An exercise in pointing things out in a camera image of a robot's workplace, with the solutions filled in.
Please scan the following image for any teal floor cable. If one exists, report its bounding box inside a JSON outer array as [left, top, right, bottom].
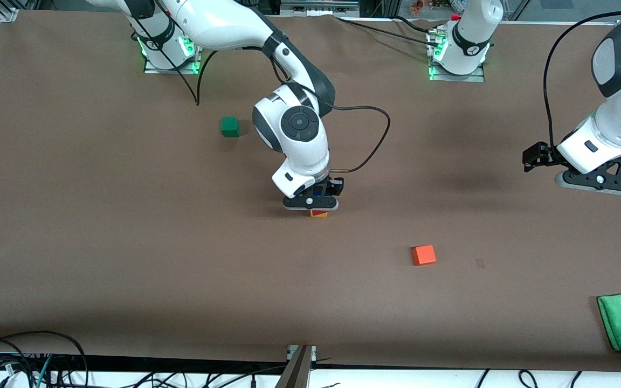
[[37, 354, 53, 388]]

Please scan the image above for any small silver bracket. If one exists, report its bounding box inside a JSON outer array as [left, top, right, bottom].
[[287, 345, 317, 362]]

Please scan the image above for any aluminium profile post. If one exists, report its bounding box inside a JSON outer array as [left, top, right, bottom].
[[275, 346, 314, 388]]

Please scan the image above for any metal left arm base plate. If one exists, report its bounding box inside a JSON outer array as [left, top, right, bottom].
[[428, 27, 486, 82]]

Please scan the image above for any thin black table cable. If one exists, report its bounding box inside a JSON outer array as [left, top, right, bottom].
[[335, 17, 434, 44]]

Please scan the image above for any thick black table cable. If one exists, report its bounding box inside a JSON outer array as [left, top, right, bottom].
[[394, 15, 447, 34]]

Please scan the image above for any black looped floor cable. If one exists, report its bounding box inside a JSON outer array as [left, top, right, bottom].
[[0, 330, 90, 388]]

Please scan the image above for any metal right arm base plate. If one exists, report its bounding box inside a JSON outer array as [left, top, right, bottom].
[[143, 32, 201, 75]]

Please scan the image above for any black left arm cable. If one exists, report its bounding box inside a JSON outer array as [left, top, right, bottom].
[[542, 10, 621, 149]]

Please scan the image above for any orange wooden block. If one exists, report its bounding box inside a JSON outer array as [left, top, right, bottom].
[[411, 245, 437, 266]]

